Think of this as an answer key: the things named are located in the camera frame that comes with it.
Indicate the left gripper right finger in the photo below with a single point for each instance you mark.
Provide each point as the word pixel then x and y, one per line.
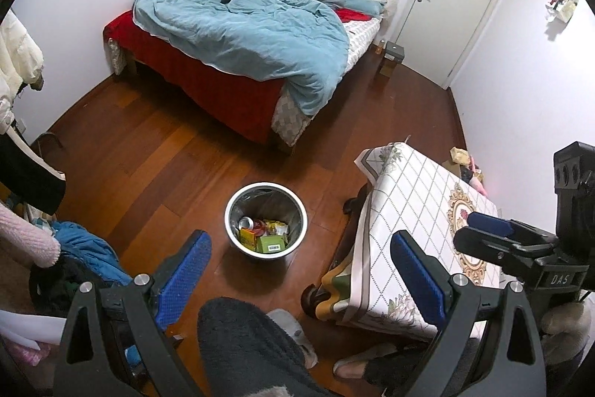
pixel 509 360

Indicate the yellow red snack bag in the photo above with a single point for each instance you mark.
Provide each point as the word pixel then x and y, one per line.
pixel 249 239

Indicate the white checked tablecloth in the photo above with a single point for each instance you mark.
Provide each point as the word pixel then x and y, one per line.
pixel 411 193

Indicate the pink fluffy garment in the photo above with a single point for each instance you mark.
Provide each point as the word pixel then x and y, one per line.
pixel 42 248

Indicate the red soda can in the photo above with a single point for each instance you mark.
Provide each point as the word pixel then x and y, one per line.
pixel 245 223

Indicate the black garment on rack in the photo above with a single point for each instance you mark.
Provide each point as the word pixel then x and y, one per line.
pixel 29 176

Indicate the small grey box stool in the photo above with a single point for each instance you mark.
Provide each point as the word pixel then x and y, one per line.
pixel 393 54

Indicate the wall shelf with figurines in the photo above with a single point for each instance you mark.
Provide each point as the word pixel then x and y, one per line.
pixel 562 10

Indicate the cream coat hanging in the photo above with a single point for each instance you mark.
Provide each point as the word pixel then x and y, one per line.
pixel 21 64

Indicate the yellow snack wrapper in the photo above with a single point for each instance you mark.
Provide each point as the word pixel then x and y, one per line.
pixel 276 228

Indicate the blue jacket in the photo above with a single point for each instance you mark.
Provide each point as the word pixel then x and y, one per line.
pixel 92 251

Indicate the green white carton box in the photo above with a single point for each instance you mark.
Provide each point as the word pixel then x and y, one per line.
pixel 270 244

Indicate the dark wooden table frame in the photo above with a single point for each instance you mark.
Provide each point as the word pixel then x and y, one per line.
pixel 315 294

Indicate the light blue duvet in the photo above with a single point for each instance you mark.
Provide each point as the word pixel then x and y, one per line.
pixel 303 42

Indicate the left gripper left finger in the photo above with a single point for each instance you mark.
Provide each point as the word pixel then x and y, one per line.
pixel 113 336

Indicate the black trousers leg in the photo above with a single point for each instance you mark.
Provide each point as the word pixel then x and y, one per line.
pixel 245 353

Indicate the white door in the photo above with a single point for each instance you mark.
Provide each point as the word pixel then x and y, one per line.
pixel 435 35

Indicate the white round trash bin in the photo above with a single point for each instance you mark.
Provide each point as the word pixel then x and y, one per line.
pixel 266 201

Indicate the grey checked mattress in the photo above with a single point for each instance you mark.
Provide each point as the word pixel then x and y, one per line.
pixel 288 120

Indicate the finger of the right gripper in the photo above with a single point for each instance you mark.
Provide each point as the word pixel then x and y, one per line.
pixel 522 254
pixel 511 229

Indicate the red bed sheet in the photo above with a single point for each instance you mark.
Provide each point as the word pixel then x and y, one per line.
pixel 244 105

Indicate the grey slipper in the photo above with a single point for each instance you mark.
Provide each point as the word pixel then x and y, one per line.
pixel 295 331

